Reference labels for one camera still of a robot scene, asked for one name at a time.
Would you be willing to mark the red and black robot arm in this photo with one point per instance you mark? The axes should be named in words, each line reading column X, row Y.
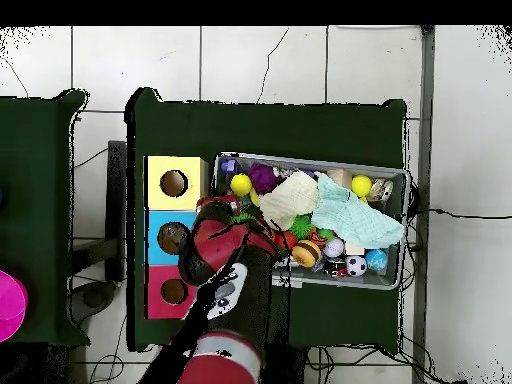
column 220, row 244

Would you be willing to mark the wooden box with three holes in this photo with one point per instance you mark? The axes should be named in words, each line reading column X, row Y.
column 192, row 192

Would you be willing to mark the large green spiky ball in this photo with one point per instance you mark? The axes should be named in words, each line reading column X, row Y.
column 244, row 218

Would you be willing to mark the purple rubber toy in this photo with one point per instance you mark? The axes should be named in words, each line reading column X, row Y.
column 262, row 178

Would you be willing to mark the cream white cloth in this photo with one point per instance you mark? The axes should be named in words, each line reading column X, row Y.
column 290, row 200

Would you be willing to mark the dark green tablecloth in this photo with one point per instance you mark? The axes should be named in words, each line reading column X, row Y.
column 36, row 180
column 260, row 132

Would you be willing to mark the black upright panel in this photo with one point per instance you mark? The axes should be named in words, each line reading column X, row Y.
column 116, row 200

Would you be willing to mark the toy burger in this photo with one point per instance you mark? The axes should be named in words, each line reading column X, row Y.
column 306, row 252

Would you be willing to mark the mint green cloth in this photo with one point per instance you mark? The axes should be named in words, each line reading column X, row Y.
column 360, row 220

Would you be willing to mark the black and white football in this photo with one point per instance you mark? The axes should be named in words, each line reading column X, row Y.
column 356, row 266

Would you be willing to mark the blue globe ball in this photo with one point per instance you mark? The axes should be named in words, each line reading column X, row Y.
column 376, row 260

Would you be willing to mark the grey metal bar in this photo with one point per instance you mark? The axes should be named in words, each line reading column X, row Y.
column 424, row 120

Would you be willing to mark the magenta plastic bowl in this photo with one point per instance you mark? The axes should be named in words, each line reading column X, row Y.
column 10, row 304

